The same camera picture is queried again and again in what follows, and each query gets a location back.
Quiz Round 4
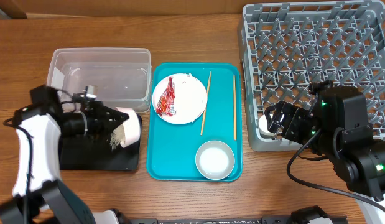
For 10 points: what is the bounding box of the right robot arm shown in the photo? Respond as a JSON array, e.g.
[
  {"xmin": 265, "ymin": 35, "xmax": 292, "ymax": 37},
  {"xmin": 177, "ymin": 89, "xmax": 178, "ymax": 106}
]
[{"xmin": 264, "ymin": 80, "xmax": 385, "ymax": 223}]

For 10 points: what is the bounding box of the wooden chopstick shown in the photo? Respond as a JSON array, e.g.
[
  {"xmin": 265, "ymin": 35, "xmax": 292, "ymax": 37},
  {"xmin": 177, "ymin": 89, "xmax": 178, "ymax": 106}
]
[
  {"xmin": 233, "ymin": 74, "xmax": 237, "ymax": 141},
  {"xmin": 200, "ymin": 70, "xmax": 211, "ymax": 137}
]

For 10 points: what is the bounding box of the grey dish rack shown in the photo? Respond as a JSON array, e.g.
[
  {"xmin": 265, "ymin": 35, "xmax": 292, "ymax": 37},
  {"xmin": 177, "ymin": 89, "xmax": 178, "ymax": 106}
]
[{"xmin": 238, "ymin": 1, "xmax": 385, "ymax": 151}]

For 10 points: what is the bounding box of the pink small bowl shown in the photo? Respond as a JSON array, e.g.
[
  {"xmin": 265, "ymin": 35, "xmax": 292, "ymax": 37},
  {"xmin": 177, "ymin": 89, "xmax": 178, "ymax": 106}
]
[{"xmin": 116, "ymin": 107, "xmax": 141, "ymax": 148}]

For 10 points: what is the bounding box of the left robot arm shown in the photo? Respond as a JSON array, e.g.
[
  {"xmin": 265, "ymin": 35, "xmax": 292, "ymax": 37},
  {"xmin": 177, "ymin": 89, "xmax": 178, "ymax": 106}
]
[{"xmin": 0, "ymin": 85, "xmax": 141, "ymax": 223}]

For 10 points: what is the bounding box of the grey bowl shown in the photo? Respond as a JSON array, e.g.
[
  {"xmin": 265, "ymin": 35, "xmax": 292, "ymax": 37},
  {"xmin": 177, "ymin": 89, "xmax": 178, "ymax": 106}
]
[{"xmin": 195, "ymin": 141, "xmax": 236, "ymax": 180}]

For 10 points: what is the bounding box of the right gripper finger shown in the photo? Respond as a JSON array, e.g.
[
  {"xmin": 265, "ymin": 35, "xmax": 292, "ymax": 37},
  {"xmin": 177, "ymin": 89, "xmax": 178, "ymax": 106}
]
[
  {"xmin": 264, "ymin": 101, "xmax": 285, "ymax": 117},
  {"xmin": 266, "ymin": 112, "xmax": 284, "ymax": 134}
]

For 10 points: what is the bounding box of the red snack wrapper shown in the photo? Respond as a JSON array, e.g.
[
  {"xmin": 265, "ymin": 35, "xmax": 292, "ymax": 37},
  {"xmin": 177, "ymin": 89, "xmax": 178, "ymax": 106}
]
[{"xmin": 156, "ymin": 76, "xmax": 176, "ymax": 116}]

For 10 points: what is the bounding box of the white plastic cup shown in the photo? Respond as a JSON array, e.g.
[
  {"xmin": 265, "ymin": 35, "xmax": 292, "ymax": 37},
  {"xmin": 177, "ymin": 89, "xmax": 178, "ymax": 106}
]
[{"xmin": 258, "ymin": 115, "xmax": 276, "ymax": 138}]

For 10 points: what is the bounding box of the teal plastic tray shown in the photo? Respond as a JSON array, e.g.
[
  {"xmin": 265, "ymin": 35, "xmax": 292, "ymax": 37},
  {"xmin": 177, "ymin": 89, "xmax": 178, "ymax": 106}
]
[{"xmin": 146, "ymin": 63, "xmax": 243, "ymax": 182}]

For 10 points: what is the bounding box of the pile of rice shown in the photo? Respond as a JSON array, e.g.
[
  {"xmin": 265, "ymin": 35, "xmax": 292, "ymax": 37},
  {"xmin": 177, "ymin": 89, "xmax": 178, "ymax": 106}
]
[{"xmin": 109, "ymin": 124, "xmax": 125, "ymax": 151}]

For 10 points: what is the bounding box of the clear plastic bin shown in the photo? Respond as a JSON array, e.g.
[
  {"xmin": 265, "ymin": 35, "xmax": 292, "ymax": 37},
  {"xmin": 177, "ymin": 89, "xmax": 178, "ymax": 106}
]
[{"xmin": 47, "ymin": 47, "xmax": 152, "ymax": 113}]

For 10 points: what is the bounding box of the pink round plate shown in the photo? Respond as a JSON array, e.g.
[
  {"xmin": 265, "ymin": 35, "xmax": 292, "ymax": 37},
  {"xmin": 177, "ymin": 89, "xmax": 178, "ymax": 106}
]
[{"xmin": 152, "ymin": 73, "xmax": 208, "ymax": 125}]

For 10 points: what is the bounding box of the black tray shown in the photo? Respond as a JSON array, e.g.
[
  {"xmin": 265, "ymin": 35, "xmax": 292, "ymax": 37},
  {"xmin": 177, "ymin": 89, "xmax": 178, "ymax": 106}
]
[{"xmin": 58, "ymin": 125, "xmax": 140, "ymax": 171}]

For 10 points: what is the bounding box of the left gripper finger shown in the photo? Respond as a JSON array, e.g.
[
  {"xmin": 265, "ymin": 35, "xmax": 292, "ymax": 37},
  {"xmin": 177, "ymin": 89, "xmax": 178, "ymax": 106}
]
[
  {"xmin": 108, "ymin": 119, "xmax": 124, "ymax": 133},
  {"xmin": 105, "ymin": 106, "xmax": 129, "ymax": 120}
]

